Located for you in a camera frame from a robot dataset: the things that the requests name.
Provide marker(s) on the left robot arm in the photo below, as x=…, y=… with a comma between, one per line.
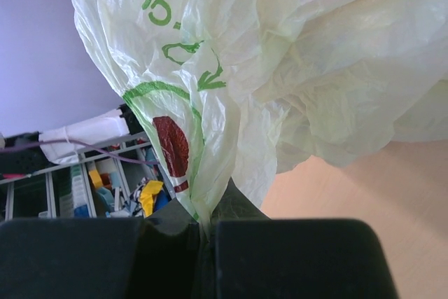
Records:
x=30, y=152

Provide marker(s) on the green plastic bag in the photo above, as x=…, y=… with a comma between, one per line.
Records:
x=240, y=90

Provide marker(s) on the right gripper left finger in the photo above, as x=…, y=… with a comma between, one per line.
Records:
x=100, y=257

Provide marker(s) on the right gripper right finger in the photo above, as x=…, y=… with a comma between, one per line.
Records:
x=259, y=257

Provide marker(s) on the cluttered storage shelf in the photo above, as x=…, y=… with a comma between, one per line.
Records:
x=106, y=184

